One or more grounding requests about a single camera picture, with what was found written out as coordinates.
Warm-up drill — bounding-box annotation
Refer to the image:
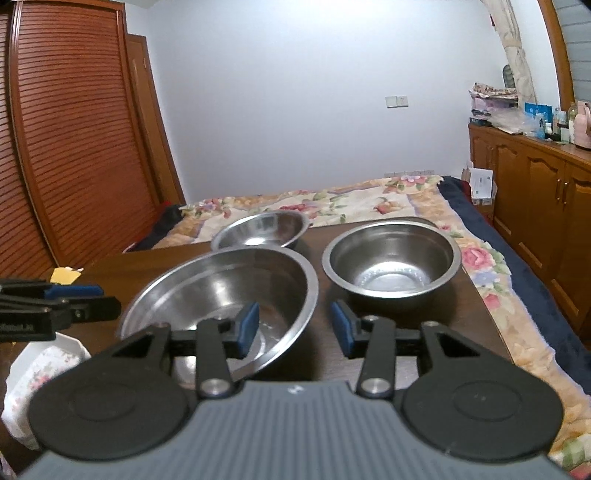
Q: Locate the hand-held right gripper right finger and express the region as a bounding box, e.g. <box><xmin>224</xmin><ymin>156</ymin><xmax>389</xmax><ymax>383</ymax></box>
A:
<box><xmin>330</xmin><ymin>300</ymin><xmax>492</xmax><ymax>398</ymax></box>

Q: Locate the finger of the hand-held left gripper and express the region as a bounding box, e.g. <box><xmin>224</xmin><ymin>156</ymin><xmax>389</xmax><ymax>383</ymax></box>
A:
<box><xmin>0</xmin><ymin>296</ymin><xmax>122</xmax><ymax>331</ymax></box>
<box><xmin>0</xmin><ymin>278</ymin><xmax>103</xmax><ymax>301</ymax></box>

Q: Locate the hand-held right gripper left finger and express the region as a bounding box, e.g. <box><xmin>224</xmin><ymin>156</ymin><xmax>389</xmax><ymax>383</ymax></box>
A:
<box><xmin>99</xmin><ymin>302</ymin><xmax>260</xmax><ymax>400</ymax></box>

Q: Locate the white floral square plate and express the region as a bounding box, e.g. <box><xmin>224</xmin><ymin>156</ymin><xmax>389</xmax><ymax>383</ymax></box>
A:
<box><xmin>2</xmin><ymin>334</ymin><xmax>92</xmax><ymax>452</ymax></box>

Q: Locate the large steel bowl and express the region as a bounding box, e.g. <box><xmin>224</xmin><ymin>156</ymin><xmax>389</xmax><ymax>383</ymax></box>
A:
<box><xmin>119</xmin><ymin>246</ymin><xmax>320</xmax><ymax>385</ymax></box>

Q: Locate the small deep steel bowl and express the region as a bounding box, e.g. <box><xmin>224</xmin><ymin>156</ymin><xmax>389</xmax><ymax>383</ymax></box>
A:
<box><xmin>321</xmin><ymin>220</ymin><xmax>463</xmax><ymax>315</ymax></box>

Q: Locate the shallow steel bowl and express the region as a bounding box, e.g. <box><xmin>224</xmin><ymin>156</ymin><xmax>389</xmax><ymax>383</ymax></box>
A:
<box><xmin>211</xmin><ymin>212</ymin><xmax>311</xmax><ymax>253</ymax></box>

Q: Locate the yellow cloth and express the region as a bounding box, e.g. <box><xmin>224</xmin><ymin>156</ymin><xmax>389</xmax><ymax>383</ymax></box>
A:
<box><xmin>49</xmin><ymin>266</ymin><xmax>85</xmax><ymax>285</ymax></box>

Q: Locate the dark cloth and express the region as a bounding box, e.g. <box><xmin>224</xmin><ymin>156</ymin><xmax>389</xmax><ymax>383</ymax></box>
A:
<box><xmin>122</xmin><ymin>202</ymin><xmax>186</xmax><ymax>254</ymax></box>

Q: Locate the brown louvered wardrobe door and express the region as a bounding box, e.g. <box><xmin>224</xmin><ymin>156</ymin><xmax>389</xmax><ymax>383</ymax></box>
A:
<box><xmin>8</xmin><ymin>0</ymin><xmax>175</xmax><ymax>269</ymax></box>
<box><xmin>0</xmin><ymin>13</ymin><xmax>59</xmax><ymax>283</ymax></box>

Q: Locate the floral blanket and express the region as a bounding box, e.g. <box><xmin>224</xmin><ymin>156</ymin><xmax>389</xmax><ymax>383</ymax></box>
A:
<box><xmin>151</xmin><ymin>174</ymin><xmax>591</xmax><ymax>472</ymax></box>

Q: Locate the dark blue blanket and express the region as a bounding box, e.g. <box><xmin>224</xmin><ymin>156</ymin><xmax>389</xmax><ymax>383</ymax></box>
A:
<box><xmin>436</xmin><ymin>174</ymin><xmax>591</xmax><ymax>352</ymax></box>

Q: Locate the brown wardrobe side panel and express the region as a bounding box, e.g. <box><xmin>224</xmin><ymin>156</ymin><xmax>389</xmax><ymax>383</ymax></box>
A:
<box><xmin>124</xmin><ymin>34</ymin><xmax>187</xmax><ymax>206</ymax></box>

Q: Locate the white paper box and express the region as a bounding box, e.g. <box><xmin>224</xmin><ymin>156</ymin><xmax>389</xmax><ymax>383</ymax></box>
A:
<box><xmin>461</xmin><ymin>165</ymin><xmax>496</xmax><ymax>207</ymax></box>

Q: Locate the wooden cabinet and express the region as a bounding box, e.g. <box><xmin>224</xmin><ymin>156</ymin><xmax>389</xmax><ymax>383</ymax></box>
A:
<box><xmin>467</xmin><ymin>121</ymin><xmax>591</xmax><ymax>336</ymax></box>

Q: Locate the pile of cloth bags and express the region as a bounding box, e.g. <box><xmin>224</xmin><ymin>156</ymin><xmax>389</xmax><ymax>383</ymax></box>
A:
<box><xmin>468</xmin><ymin>82</ymin><xmax>525</xmax><ymax>128</ymax></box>

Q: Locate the blue box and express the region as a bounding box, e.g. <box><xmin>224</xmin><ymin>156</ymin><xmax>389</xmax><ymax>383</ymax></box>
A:
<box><xmin>523</xmin><ymin>102</ymin><xmax>554</xmax><ymax>140</ymax></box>

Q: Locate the pink bottle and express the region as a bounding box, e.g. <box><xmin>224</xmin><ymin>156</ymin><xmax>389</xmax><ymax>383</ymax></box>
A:
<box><xmin>574</xmin><ymin>102</ymin><xmax>591</xmax><ymax>150</ymax></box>

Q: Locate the cream patterned curtain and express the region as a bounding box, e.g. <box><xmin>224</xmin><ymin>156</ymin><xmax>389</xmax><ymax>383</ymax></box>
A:
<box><xmin>479</xmin><ymin>0</ymin><xmax>539</xmax><ymax>107</ymax></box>

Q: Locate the grey window blind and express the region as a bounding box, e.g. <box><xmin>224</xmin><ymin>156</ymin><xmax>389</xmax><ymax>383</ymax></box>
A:
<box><xmin>551</xmin><ymin>0</ymin><xmax>591</xmax><ymax>89</ymax></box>

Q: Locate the wooden window frame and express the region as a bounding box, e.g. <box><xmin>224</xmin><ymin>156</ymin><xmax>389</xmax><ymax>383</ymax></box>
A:
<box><xmin>537</xmin><ymin>0</ymin><xmax>576</xmax><ymax>108</ymax></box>

